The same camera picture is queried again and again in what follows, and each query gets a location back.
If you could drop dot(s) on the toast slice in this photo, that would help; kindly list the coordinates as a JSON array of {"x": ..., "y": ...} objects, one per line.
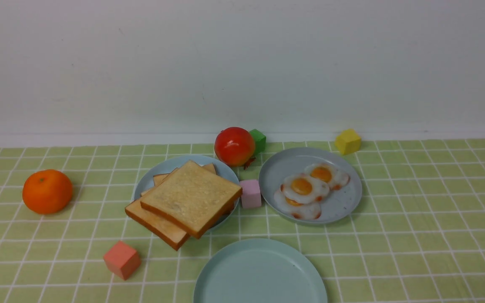
[
  {"x": 158, "y": 179},
  {"x": 170, "y": 233},
  {"x": 209, "y": 167},
  {"x": 191, "y": 197}
]

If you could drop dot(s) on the fried egg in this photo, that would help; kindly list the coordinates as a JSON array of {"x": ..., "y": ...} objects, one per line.
[
  {"x": 296, "y": 210},
  {"x": 333, "y": 176},
  {"x": 302, "y": 189}
]

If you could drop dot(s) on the red tomato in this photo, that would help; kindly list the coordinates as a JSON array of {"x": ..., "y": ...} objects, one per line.
[{"x": 235, "y": 147}]

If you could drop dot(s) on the green wooden cube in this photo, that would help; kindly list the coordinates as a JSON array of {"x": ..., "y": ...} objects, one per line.
[{"x": 259, "y": 140}]

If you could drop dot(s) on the pink wooden cube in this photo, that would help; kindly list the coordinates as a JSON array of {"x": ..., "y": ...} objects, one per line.
[{"x": 251, "y": 194}]

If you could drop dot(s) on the blue bread plate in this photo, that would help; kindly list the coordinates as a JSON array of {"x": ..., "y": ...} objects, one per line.
[{"x": 183, "y": 165}]

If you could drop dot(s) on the yellow wooden cube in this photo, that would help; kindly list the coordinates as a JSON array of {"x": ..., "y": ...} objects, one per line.
[{"x": 348, "y": 142}]

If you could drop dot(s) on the blue egg plate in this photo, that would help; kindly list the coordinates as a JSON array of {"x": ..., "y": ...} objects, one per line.
[{"x": 335, "y": 206}]

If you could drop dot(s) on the blue front plate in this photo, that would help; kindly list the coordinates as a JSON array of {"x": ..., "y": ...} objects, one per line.
[{"x": 259, "y": 271}]

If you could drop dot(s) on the salmon red wooden cube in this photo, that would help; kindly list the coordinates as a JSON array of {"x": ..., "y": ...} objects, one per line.
[{"x": 122, "y": 260}]

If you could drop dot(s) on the orange tangerine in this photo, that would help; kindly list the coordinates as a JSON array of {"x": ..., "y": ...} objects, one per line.
[{"x": 47, "y": 192}]

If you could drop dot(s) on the green checkered tablecloth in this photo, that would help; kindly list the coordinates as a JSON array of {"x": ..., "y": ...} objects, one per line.
[{"x": 417, "y": 235}]

